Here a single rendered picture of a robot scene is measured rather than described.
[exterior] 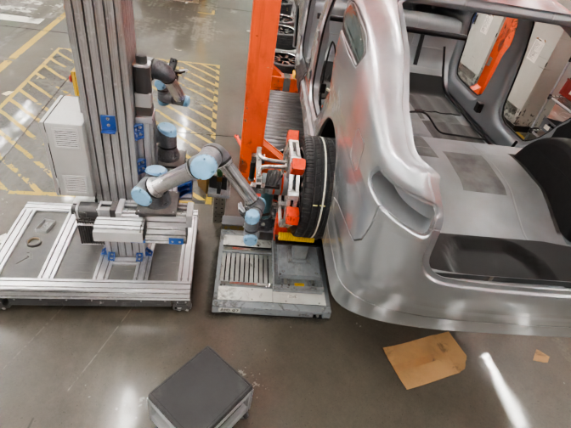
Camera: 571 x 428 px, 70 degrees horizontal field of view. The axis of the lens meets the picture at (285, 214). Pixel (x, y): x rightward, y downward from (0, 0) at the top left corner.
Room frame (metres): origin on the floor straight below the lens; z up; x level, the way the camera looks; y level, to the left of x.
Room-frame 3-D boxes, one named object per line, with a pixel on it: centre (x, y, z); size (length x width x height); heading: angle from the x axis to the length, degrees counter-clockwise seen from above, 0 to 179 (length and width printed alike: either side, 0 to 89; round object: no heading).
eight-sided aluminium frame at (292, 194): (2.21, 0.02, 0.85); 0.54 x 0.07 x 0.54; 9
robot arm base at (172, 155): (2.32, 0.85, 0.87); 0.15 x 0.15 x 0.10
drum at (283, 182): (2.20, 0.09, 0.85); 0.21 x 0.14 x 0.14; 99
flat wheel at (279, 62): (5.79, 0.41, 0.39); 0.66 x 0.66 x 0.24
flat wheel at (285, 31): (7.23, 0.62, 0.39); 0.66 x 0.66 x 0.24
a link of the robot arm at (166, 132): (2.32, 0.86, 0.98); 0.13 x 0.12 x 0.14; 88
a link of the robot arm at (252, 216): (1.68, 0.17, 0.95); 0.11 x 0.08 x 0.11; 175
